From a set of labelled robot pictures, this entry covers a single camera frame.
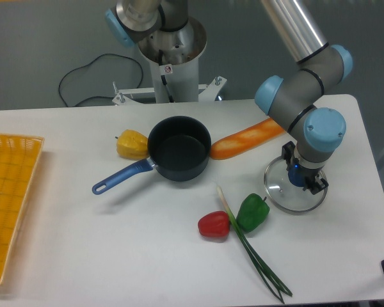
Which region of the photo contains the black cable on floor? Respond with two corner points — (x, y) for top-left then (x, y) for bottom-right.
(58, 52), (144, 107)

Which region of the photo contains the glass lid with blue knob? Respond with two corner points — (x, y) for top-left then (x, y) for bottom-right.
(264, 157), (328, 214)

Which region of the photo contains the white base frame with bolts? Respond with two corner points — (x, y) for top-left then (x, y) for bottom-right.
(111, 75), (228, 106)

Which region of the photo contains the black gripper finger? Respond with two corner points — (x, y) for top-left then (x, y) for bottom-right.
(303, 176), (329, 195)
(281, 141), (295, 169)

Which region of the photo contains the dark blue saucepan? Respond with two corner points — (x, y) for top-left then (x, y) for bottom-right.
(92, 116), (212, 195)

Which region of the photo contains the orange baguette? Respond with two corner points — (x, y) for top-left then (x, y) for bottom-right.
(210, 118), (285, 160)

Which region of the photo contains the green bell pepper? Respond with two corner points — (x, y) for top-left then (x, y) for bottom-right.
(236, 193), (270, 232)

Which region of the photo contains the red bell pepper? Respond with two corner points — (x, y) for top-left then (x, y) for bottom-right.
(198, 211), (230, 238)

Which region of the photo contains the green spring onion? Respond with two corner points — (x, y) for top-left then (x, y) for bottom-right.
(216, 185), (292, 304)

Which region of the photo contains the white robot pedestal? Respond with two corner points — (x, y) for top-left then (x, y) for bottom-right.
(138, 17), (207, 104)

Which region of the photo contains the yellow woven basket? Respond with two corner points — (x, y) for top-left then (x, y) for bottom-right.
(0, 133), (45, 284)

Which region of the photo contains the yellow bell pepper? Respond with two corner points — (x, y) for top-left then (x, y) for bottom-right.
(116, 129), (148, 160)

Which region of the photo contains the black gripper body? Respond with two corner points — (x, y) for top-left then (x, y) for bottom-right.
(286, 145), (325, 185)

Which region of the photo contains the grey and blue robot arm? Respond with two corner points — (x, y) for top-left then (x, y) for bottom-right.
(105, 1), (353, 194)

